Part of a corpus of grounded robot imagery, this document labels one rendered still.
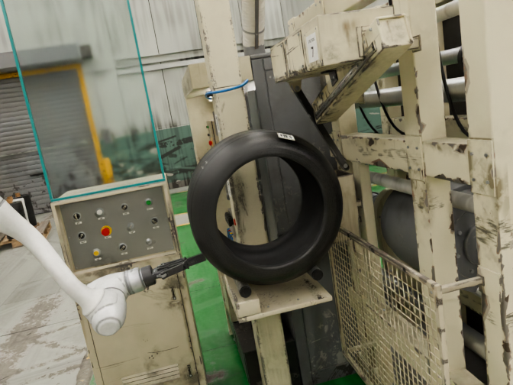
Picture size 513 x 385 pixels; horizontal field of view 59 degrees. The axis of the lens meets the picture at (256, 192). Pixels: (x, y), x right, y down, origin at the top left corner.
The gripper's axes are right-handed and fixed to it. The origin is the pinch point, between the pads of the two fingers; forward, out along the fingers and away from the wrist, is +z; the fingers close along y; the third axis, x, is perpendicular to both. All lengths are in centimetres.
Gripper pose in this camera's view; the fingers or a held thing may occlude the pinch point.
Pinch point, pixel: (195, 259)
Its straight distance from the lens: 172.8
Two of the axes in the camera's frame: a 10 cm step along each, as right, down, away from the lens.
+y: -2.0, -1.5, 9.7
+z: 9.4, -3.1, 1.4
